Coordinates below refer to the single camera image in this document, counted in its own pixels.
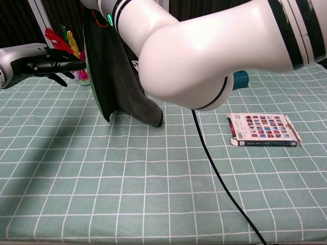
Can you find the dark pleated partition panel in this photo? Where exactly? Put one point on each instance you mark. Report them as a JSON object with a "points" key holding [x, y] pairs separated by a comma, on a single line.
{"points": [[204, 6], [12, 23], [66, 12]]}

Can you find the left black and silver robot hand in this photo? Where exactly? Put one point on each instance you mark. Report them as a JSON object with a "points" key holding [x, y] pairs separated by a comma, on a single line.
{"points": [[20, 61]]}

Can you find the colourful feather shuttlecock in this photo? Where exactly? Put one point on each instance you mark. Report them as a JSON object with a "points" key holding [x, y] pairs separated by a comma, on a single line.
{"points": [[55, 38]]}

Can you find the teal block with holes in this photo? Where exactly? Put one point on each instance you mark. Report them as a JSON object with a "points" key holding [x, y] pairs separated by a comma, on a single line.
{"points": [[240, 80]]}

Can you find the flat printed card box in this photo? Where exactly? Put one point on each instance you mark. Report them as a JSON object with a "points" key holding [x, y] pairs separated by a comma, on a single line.
{"points": [[263, 127]]}

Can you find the grey partition frame post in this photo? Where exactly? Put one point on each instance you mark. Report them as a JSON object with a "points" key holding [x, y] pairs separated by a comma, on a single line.
{"points": [[37, 15]]}

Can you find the green cloth black trim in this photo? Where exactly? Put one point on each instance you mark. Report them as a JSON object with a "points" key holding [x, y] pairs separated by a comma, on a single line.
{"points": [[107, 76]]}

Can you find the green checked tablecloth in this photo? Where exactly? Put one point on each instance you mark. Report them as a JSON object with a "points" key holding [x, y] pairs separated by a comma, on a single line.
{"points": [[127, 178]]}

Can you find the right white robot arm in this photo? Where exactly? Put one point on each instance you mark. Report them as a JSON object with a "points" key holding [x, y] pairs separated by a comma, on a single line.
{"points": [[191, 63]]}

